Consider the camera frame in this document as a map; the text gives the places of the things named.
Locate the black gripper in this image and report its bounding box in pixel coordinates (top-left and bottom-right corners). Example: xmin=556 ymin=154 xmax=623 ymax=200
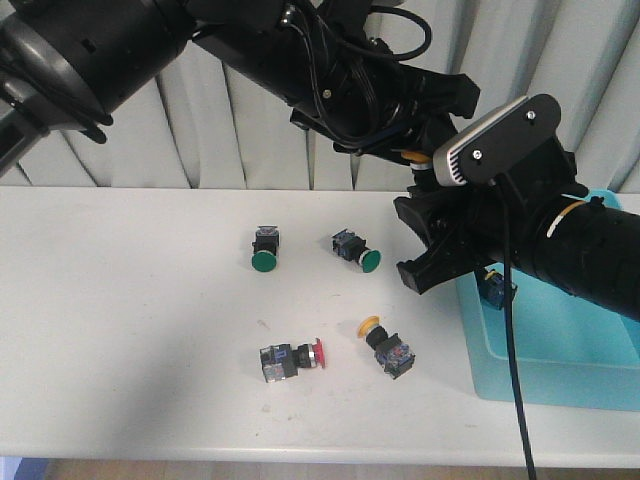
xmin=289 ymin=49 xmax=480 ymax=164
xmin=393 ymin=137 xmax=587 ymax=294

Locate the red push button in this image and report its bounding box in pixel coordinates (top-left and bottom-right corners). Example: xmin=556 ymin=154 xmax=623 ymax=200
xmin=259 ymin=338 xmax=326 ymax=383
xmin=474 ymin=268 xmax=506 ymax=310

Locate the yellow push button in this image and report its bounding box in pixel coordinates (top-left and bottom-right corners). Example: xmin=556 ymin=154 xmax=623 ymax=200
xmin=357 ymin=316 xmax=415 ymax=379
xmin=401 ymin=150 xmax=434 ymax=175

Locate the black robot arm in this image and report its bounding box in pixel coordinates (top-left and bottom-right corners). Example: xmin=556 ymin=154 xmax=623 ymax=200
xmin=394 ymin=138 xmax=639 ymax=320
xmin=1 ymin=0 xmax=480 ymax=169

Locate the light blue plastic box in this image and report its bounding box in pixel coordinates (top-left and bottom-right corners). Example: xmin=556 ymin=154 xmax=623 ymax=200
xmin=453 ymin=188 xmax=640 ymax=412

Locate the right green push button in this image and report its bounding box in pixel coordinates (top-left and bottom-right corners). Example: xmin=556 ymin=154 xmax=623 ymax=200
xmin=332 ymin=229 xmax=382 ymax=273

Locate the green push button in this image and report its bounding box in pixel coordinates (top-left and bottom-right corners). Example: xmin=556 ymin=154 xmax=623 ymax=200
xmin=332 ymin=229 xmax=382 ymax=273
xmin=251 ymin=226 xmax=280 ymax=273

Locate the lying yellow push button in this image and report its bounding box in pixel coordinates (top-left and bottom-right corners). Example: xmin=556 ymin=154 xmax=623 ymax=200
xmin=357 ymin=316 xmax=415 ymax=379

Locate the left green push button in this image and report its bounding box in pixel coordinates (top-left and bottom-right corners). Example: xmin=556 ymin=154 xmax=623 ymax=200
xmin=251 ymin=226 xmax=280 ymax=273

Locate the grey pleated curtain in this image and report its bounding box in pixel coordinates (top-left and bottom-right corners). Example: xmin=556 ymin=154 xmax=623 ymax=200
xmin=1 ymin=1 xmax=639 ymax=190

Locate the lying red push button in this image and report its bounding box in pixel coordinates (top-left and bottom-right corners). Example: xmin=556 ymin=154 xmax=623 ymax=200
xmin=259 ymin=338 xmax=326 ymax=383

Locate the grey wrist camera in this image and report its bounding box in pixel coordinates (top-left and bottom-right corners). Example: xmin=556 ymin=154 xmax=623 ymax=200
xmin=433 ymin=94 xmax=561 ymax=187

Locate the black camera cable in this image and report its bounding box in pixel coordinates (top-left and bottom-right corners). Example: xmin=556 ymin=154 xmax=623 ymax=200
xmin=492 ymin=172 xmax=539 ymax=480

